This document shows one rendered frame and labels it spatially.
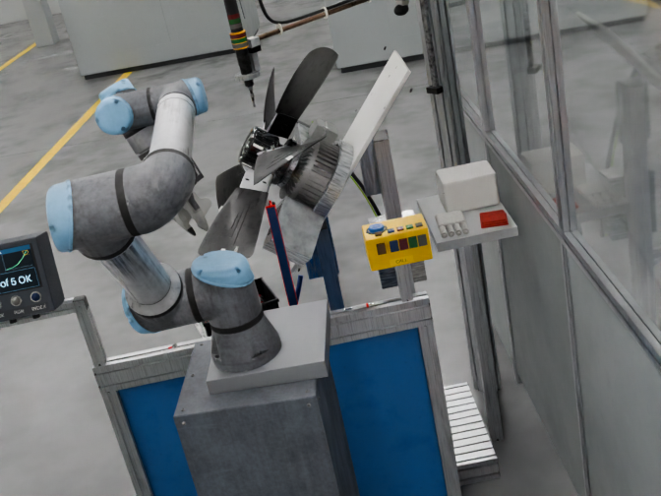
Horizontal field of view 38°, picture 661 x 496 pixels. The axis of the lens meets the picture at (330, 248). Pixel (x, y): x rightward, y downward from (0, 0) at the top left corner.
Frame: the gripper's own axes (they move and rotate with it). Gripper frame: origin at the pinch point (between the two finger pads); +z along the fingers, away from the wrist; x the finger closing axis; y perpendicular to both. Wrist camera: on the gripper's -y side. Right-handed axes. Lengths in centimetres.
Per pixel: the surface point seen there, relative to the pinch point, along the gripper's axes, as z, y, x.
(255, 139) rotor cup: -4, 61, 33
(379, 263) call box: 35, 40, -4
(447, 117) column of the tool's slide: 25, 123, 16
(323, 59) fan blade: -13, 82, 15
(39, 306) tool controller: 0, -14, 51
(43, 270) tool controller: -7.3, -10.0, 47.0
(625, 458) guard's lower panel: 98, 37, -44
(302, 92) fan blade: -8, 76, 23
